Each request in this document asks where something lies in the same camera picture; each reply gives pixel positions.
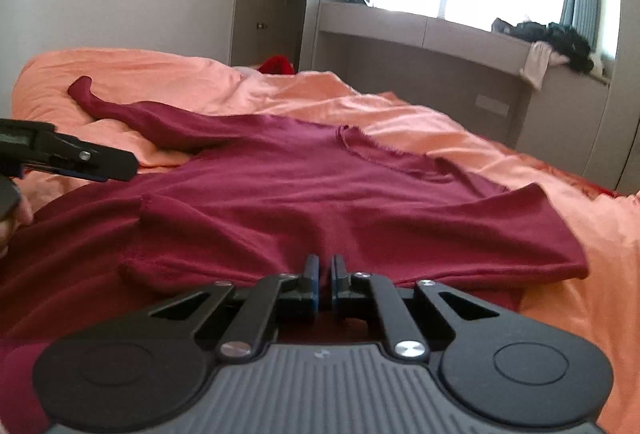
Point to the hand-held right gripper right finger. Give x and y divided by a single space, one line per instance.
334 288

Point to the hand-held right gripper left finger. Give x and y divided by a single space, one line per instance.
314 288

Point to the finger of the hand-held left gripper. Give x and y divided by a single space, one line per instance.
95 158

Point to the dark red long-sleeve shirt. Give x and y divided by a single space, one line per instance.
300 194

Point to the pile of dark clothes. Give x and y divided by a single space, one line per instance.
565 41

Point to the person's left hand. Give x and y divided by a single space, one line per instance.
21 216

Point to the orange blanket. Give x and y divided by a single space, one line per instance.
450 138

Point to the bright red cloth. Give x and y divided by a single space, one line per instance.
276 65

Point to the grey window bench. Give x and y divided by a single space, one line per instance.
400 43

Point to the white cloth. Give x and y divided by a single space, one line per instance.
540 61

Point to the white wall socket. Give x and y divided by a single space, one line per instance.
492 102

